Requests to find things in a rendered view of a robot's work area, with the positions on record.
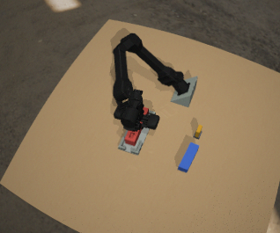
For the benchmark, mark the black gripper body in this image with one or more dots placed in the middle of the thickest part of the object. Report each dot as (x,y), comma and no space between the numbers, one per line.
(151,121)

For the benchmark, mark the yellow rectangular block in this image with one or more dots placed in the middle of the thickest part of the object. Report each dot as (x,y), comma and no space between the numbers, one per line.
(198,131)

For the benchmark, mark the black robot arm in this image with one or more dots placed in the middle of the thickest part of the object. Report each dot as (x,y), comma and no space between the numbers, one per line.
(123,89)

